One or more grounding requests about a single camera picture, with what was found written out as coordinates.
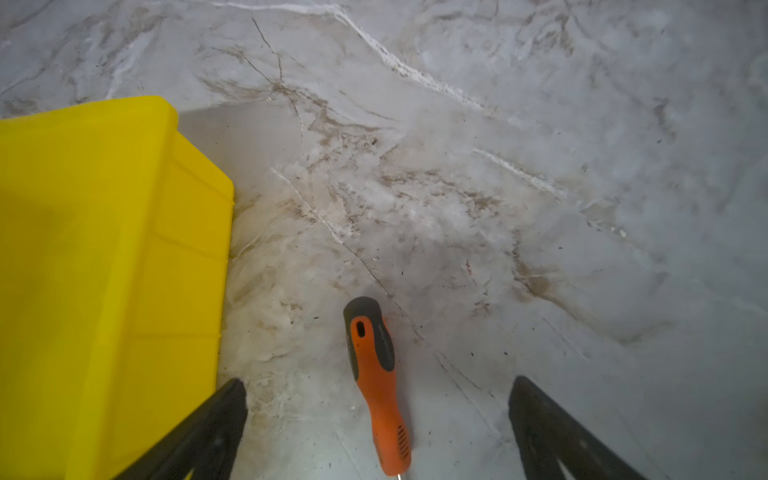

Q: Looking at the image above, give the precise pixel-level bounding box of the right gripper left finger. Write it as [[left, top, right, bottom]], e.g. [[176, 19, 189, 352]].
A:
[[117, 378, 248, 480]]

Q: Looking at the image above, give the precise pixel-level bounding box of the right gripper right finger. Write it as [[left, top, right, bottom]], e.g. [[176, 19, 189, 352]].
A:
[[508, 376, 644, 480]]

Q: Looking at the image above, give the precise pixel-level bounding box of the orange black handled screwdriver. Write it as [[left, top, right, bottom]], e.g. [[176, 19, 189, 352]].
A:
[[343, 296, 411, 479]]

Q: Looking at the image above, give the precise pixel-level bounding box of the yellow plastic bin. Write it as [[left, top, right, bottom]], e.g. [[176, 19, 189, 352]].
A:
[[1, 96, 234, 479]]

